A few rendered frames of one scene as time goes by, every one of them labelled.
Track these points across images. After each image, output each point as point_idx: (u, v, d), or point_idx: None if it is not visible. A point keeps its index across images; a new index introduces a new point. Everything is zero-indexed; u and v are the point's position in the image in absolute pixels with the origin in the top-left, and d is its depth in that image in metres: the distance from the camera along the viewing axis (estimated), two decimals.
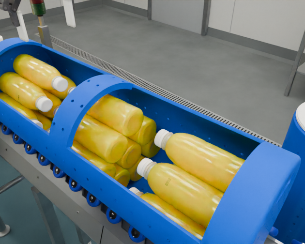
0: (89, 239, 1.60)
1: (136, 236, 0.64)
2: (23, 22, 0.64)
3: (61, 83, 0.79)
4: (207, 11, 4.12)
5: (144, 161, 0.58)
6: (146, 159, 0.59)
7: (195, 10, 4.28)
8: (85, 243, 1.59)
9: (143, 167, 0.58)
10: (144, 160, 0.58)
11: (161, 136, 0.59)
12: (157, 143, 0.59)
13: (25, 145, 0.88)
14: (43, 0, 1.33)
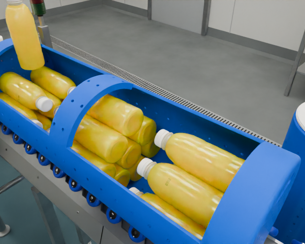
0: (89, 239, 1.60)
1: (136, 236, 0.64)
2: None
3: None
4: (207, 11, 4.12)
5: (144, 161, 0.58)
6: (146, 159, 0.59)
7: (195, 10, 4.28)
8: (85, 243, 1.59)
9: (143, 167, 0.58)
10: (144, 160, 0.58)
11: (161, 136, 0.59)
12: (157, 143, 0.59)
13: (25, 145, 0.88)
14: (43, 0, 1.33)
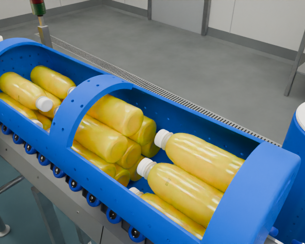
0: (89, 239, 1.60)
1: (136, 236, 0.64)
2: None
3: None
4: (207, 11, 4.12)
5: (144, 161, 0.58)
6: (146, 159, 0.59)
7: (195, 10, 4.28)
8: (85, 243, 1.59)
9: (143, 167, 0.58)
10: (144, 160, 0.58)
11: (161, 136, 0.59)
12: (157, 143, 0.59)
13: (25, 145, 0.88)
14: (43, 0, 1.33)
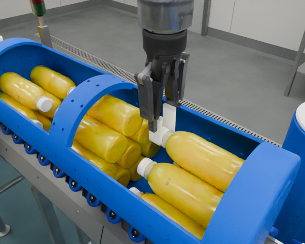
0: (89, 239, 1.60)
1: (136, 236, 0.64)
2: (162, 127, 0.56)
3: None
4: (207, 11, 4.12)
5: (144, 161, 0.58)
6: (146, 159, 0.59)
7: (195, 10, 4.28)
8: (85, 243, 1.59)
9: (143, 167, 0.58)
10: (144, 160, 0.58)
11: (162, 133, 0.59)
12: None
13: (25, 145, 0.88)
14: (43, 0, 1.33)
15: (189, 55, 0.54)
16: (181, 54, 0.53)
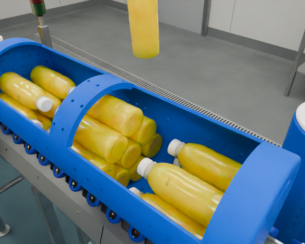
0: (89, 239, 1.60)
1: (136, 236, 0.64)
2: None
3: None
4: (207, 11, 4.12)
5: (144, 161, 0.58)
6: (146, 159, 0.59)
7: (195, 10, 4.28)
8: (85, 243, 1.59)
9: (143, 167, 0.58)
10: (144, 160, 0.58)
11: None
12: None
13: (25, 145, 0.88)
14: (43, 0, 1.33)
15: None
16: None
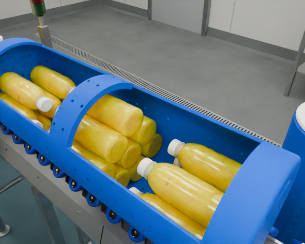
0: (89, 239, 1.60)
1: (136, 236, 0.64)
2: None
3: None
4: (207, 11, 4.12)
5: (144, 161, 0.58)
6: (146, 159, 0.59)
7: (195, 10, 4.28)
8: (85, 243, 1.59)
9: (143, 167, 0.58)
10: (144, 160, 0.58)
11: None
12: None
13: (25, 145, 0.88)
14: (43, 0, 1.33)
15: None
16: None
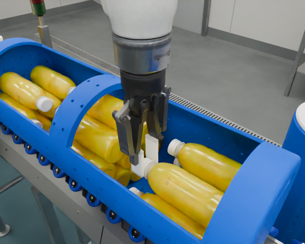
0: (89, 239, 1.60)
1: (136, 236, 0.64)
2: (143, 160, 0.55)
3: None
4: (207, 11, 4.12)
5: (144, 161, 0.58)
6: (146, 159, 0.59)
7: (195, 10, 4.28)
8: (85, 243, 1.59)
9: (143, 167, 0.58)
10: (144, 160, 0.59)
11: None
12: None
13: (25, 145, 0.88)
14: (43, 0, 1.33)
15: (170, 89, 0.53)
16: (162, 88, 0.52)
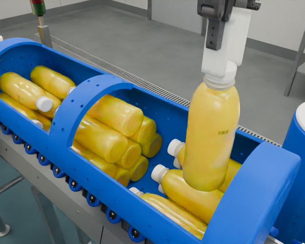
0: (89, 239, 1.60)
1: (136, 236, 0.64)
2: (230, 40, 0.32)
3: None
4: None
5: (233, 75, 0.35)
6: (236, 70, 0.36)
7: (195, 10, 4.28)
8: (85, 243, 1.59)
9: (223, 80, 0.35)
10: (235, 72, 0.35)
11: None
12: None
13: (25, 145, 0.88)
14: (43, 0, 1.33)
15: None
16: None
